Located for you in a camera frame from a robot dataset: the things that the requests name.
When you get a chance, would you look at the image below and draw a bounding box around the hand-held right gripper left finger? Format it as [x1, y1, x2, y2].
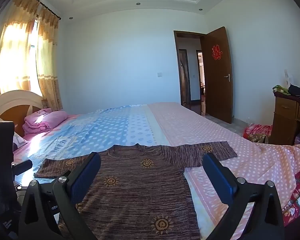
[18, 152, 101, 240]

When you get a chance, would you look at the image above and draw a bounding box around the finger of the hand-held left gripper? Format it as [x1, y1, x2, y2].
[11, 159, 33, 176]

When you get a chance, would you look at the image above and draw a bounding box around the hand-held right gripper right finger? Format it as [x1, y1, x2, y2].
[202, 152, 285, 240]

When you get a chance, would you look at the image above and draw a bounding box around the brown knit sweater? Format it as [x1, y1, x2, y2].
[34, 141, 238, 240]

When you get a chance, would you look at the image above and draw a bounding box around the white grey patterned pillow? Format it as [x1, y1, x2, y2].
[13, 133, 29, 153]

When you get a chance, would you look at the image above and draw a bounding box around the polka-dot bed sheet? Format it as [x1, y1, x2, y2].
[14, 102, 300, 240]

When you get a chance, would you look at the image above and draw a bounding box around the cream wooden headboard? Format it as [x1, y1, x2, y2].
[0, 89, 44, 138]

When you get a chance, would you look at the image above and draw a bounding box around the pink folded blanket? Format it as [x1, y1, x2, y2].
[23, 109, 68, 135]

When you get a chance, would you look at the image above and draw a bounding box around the red cloth bundle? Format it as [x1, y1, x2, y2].
[244, 124, 273, 143]

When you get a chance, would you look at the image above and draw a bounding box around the brown wooden door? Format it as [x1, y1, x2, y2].
[201, 26, 233, 124]

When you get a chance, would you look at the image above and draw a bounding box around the wooden dresser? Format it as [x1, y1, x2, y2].
[269, 91, 300, 145]

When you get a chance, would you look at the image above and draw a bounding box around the narrow yellow floral curtain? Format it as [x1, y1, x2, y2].
[36, 6, 63, 111]

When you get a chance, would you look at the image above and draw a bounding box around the dark hallway door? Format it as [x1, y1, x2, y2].
[178, 49, 191, 104]

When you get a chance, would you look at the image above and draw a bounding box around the green yellow cloth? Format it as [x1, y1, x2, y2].
[272, 84, 289, 95]

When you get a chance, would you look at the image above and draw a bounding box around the wide yellow floral curtain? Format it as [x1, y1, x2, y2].
[0, 0, 40, 100]

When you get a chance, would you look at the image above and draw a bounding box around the black cloth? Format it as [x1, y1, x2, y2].
[288, 84, 300, 96]

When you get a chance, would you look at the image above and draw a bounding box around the red paper door decoration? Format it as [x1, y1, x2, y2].
[212, 45, 223, 60]

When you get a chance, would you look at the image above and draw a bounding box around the dark curtain rod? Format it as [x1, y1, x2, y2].
[22, 0, 62, 20]

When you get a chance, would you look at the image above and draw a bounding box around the brown door frame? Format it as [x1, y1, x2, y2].
[173, 30, 207, 115]

